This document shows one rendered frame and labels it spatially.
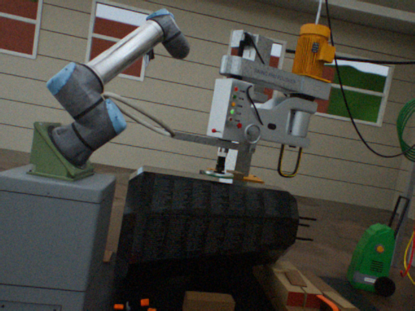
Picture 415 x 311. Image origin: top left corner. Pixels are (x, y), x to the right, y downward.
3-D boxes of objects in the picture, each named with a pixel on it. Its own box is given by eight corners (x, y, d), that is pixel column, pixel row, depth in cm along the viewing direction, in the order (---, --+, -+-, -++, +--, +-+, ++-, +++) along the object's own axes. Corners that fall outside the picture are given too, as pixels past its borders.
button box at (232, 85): (231, 125, 277) (239, 84, 275) (234, 126, 275) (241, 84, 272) (222, 124, 272) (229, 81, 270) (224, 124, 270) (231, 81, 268)
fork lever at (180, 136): (241, 150, 310) (242, 144, 309) (256, 154, 294) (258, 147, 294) (160, 135, 270) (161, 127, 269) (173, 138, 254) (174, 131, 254)
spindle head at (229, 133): (244, 146, 312) (254, 88, 308) (261, 149, 294) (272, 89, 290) (205, 139, 291) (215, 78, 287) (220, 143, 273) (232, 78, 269)
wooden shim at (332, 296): (321, 293, 300) (321, 291, 299) (332, 293, 304) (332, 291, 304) (343, 310, 277) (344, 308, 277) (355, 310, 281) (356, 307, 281)
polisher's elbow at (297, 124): (277, 133, 326) (282, 109, 324) (293, 135, 338) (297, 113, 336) (295, 135, 311) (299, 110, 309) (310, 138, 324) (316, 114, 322)
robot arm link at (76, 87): (81, 113, 162) (188, 28, 205) (48, 76, 156) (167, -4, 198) (66, 120, 173) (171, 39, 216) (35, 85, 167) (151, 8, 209)
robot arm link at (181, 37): (195, 54, 205) (190, 41, 267) (181, 32, 200) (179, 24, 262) (176, 67, 206) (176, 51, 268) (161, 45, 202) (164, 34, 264)
